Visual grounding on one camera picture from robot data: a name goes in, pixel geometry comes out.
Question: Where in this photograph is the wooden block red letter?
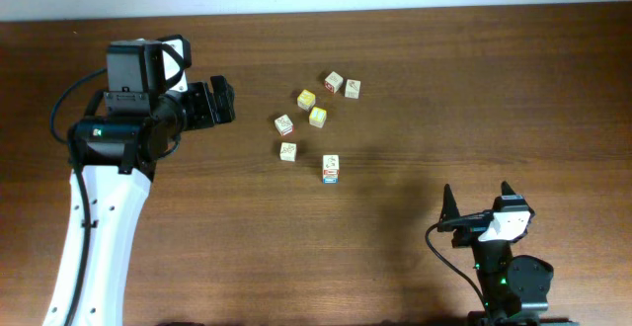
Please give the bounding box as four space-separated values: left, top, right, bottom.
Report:
322 155 340 173

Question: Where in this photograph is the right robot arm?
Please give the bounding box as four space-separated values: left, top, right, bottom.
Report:
429 182 574 326

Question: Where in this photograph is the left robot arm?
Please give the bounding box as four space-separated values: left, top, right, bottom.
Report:
43 35 236 325

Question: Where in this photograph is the wooden block red bordered left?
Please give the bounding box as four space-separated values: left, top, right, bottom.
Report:
274 115 294 136

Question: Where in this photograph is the plain wooden block top right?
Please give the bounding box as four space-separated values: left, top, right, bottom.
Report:
345 79 361 99

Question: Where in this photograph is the yellow block with blue bars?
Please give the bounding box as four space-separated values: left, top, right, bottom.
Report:
309 107 327 128

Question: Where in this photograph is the wooden block fish drawing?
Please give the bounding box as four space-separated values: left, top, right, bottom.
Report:
279 142 297 162

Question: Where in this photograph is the yellow topped block upper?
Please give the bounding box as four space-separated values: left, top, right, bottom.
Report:
297 90 316 112

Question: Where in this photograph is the block with red side top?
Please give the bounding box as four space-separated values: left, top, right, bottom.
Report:
324 71 344 93

